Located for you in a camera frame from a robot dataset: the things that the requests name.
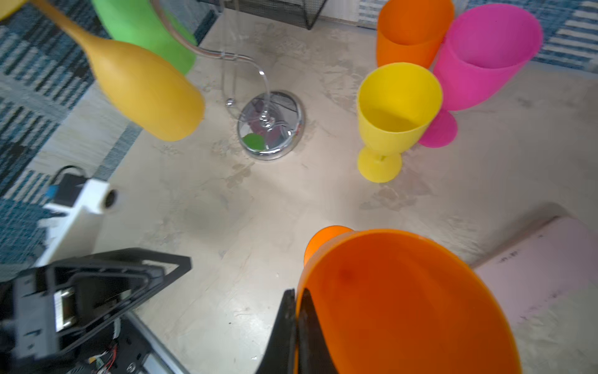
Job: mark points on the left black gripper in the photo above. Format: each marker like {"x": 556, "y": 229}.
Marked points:
{"x": 49, "y": 312}

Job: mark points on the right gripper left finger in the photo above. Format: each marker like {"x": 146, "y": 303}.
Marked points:
{"x": 279, "y": 356}

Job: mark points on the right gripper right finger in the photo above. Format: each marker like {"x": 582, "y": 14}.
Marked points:
{"x": 313, "y": 355}

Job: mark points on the orange back wine glass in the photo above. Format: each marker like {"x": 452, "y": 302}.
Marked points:
{"x": 390, "y": 301}

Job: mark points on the orange wine glass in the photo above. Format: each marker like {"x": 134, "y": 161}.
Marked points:
{"x": 412, "y": 30}
{"x": 390, "y": 301}

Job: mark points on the chrome wine glass rack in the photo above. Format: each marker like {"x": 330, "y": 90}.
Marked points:
{"x": 270, "y": 125}

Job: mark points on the orange front wine glass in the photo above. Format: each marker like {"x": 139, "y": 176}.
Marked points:
{"x": 412, "y": 30}

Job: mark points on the pink wine glass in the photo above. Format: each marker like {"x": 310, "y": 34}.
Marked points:
{"x": 484, "y": 48}

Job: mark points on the amber yellow wine glass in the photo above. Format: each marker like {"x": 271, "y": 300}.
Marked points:
{"x": 143, "y": 86}

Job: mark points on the green wine glass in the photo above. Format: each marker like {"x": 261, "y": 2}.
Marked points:
{"x": 135, "y": 22}

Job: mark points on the pink glasses case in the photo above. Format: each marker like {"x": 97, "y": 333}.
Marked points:
{"x": 541, "y": 266}

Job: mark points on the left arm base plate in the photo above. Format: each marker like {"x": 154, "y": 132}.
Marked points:
{"x": 126, "y": 346}

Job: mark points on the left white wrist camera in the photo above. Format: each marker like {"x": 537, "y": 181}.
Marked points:
{"x": 77, "y": 205}

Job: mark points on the black wire shelf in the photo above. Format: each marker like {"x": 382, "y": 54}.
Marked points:
{"x": 302, "y": 13}

